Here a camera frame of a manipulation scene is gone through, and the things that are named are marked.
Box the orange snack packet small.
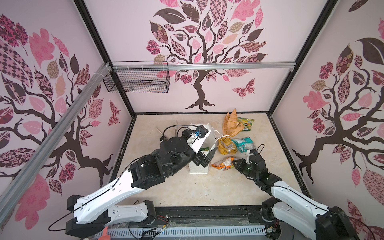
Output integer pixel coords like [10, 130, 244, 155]
[211, 157, 237, 171]

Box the teal snack packet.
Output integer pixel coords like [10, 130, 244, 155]
[232, 137, 256, 153]

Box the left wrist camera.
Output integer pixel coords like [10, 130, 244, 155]
[187, 125, 211, 154]

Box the left aluminium rail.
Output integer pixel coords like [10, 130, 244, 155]
[1, 63, 111, 224]

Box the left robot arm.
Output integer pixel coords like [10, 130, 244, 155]
[65, 137, 217, 239]

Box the yellow green snack packet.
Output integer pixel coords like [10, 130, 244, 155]
[238, 118, 255, 132]

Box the black wire basket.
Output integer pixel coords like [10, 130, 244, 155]
[103, 60, 171, 94]

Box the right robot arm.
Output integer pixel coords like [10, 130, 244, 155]
[232, 150, 359, 240]

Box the aluminium rail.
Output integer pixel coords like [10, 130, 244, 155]
[110, 62, 296, 72]
[1, 63, 111, 224]

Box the pink plastic scoop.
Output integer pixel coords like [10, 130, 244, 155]
[98, 227, 111, 240]

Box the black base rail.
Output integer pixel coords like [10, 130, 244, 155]
[98, 204, 340, 240]

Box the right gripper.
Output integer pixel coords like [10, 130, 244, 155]
[231, 158, 259, 181]

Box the back aluminium rail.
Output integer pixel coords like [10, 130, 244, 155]
[110, 62, 296, 72]

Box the white slotted cable duct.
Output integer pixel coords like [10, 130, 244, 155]
[107, 226, 267, 240]

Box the white patterned paper bag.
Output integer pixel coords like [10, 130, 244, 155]
[187, 124, 230, 175]

